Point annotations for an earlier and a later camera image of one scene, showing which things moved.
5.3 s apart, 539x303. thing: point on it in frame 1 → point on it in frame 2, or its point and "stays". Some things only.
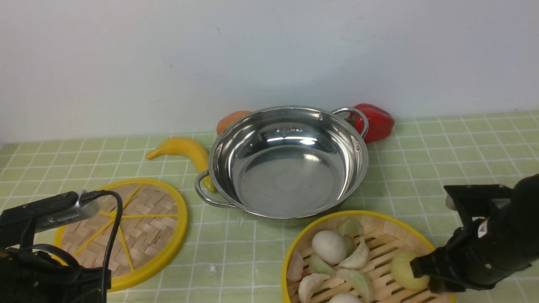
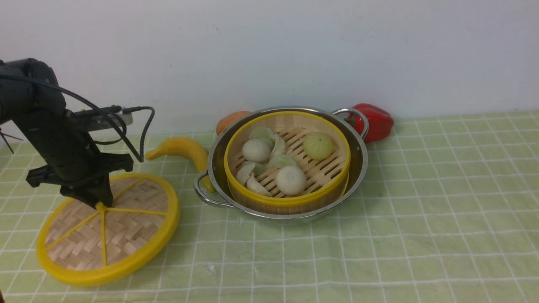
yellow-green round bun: [403, 274] → [317, 146]
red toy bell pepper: [381, 123] stays
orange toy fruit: [227, 120] stays
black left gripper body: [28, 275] → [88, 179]
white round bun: [329, 246] → [256, 150]
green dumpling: [316, 265] → [258, 169]
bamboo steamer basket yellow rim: [358, 257] → [244, 195]
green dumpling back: [350, 227] → [262, 132]
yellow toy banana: [189, 148] stays
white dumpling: [357, 260] → [280, 148]
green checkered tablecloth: [223, 257] stays
